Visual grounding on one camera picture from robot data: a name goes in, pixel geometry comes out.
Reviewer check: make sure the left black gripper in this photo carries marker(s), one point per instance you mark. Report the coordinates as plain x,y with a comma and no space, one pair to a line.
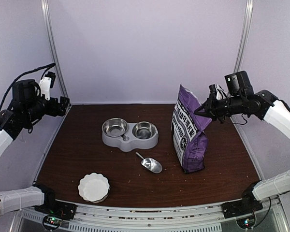
53,111

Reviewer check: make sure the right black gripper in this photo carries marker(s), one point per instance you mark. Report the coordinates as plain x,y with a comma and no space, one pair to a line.
210,108

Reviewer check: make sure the purple puppy food bag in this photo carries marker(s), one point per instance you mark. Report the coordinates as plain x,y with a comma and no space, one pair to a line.
187,129

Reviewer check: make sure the metal food scoop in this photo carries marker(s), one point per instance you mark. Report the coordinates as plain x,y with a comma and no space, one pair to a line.
151,164

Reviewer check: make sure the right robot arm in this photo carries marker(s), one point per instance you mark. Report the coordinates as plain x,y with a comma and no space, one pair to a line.
265,106

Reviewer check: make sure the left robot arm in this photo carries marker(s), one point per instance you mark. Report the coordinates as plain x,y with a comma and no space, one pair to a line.
30,102

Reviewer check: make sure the grey double pet feeder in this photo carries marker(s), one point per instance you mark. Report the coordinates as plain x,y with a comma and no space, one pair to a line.
129,142

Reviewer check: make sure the left steel feeder bowl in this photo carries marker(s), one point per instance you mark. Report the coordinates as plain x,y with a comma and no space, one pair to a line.
115,127

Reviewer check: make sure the steel feeder bowl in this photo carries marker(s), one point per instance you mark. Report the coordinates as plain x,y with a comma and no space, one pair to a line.
144,130
115,127

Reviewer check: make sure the right steel feeder bowl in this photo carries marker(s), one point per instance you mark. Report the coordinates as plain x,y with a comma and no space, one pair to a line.
144,130

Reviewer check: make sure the white scalloped ceramic dish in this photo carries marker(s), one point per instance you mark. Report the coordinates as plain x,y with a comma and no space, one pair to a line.
94,188

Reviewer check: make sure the left circuit board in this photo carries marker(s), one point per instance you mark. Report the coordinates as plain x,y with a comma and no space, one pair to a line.
50,222

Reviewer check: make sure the circuit board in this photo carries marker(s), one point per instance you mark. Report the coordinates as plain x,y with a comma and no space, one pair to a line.
246,222
50,222

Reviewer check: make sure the right circuit board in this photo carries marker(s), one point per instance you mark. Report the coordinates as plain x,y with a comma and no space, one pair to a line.
246,222

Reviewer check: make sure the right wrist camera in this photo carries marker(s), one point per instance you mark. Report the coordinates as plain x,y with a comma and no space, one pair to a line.
217,92

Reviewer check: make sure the right aluminium frame post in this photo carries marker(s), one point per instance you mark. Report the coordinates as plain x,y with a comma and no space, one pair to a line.
244,35

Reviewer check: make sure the aluminium frame post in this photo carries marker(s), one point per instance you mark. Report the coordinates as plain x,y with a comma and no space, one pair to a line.
52,45
244,35

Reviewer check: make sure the left aluminium frame post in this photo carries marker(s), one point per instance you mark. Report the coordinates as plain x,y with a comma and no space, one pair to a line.
52,45

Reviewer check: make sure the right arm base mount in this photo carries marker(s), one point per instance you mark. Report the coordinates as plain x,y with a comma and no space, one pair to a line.
239,208

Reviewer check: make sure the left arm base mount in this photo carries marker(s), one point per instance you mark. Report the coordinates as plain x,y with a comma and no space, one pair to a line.
62,210

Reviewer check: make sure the front aluminium rail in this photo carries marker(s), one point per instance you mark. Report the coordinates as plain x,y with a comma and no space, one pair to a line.
201,218

